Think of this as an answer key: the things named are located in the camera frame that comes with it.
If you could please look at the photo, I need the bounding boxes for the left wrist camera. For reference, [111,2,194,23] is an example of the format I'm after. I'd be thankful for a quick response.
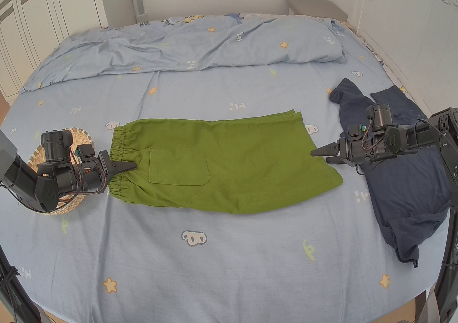
[74,144,96,165]

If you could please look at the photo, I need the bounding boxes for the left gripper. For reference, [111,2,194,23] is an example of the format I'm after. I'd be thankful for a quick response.
[55,150,111,194]

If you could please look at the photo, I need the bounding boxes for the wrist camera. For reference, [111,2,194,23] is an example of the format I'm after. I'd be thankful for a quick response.
[348,123,368,141]
[74,144,96,165]

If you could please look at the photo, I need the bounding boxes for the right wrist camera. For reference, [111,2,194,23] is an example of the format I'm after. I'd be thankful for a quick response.
[348,123,368,141]

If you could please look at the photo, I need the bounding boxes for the round woven basket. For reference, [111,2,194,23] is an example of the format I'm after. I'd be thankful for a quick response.
[29,127,96,215]

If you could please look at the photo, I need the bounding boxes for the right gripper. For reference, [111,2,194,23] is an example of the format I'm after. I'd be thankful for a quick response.
[310,137,389,166]

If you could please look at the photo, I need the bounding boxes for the dark blue T-shirt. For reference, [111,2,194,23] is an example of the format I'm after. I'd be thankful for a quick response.
[329,78,452,268]

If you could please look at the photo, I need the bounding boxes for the bed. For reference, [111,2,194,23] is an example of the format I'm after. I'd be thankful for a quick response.
[0,0,458,323]

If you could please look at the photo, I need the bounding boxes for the pale blue quilt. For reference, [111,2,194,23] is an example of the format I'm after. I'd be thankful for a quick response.
[20,12,348,95]

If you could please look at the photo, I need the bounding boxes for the green shorts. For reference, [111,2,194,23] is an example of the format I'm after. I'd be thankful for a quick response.
[109,110,344,215]

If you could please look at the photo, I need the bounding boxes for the white wardrobe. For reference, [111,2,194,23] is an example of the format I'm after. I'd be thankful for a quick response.
[0,0,109,100]

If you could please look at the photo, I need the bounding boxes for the grey bedside table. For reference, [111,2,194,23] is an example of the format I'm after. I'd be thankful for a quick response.
[285,0,348,22]

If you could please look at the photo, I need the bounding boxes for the black cable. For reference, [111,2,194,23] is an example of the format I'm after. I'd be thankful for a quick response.
[0,182,88,214]

